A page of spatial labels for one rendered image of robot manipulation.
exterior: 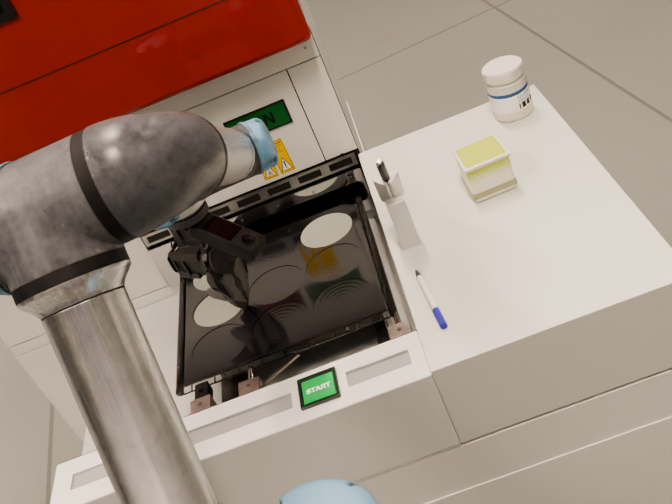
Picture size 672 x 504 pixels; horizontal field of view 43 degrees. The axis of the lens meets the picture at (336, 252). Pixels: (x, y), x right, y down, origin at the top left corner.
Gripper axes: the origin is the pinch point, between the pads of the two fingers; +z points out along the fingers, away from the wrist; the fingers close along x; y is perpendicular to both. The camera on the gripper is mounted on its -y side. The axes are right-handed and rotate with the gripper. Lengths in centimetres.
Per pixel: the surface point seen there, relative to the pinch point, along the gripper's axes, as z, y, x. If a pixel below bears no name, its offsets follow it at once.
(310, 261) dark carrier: 1.4, -6.5, -12.0
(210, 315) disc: 1.3, 7.1, 2.3
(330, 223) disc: 1.3, -5.8, -22.6
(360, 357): -4.8, -30.7, 15.2
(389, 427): 1.5, -35.6, 21.7
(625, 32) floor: 91, -4, -263
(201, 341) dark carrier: 1.4, 5.3, 8.4
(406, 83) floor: 91, 92, -242
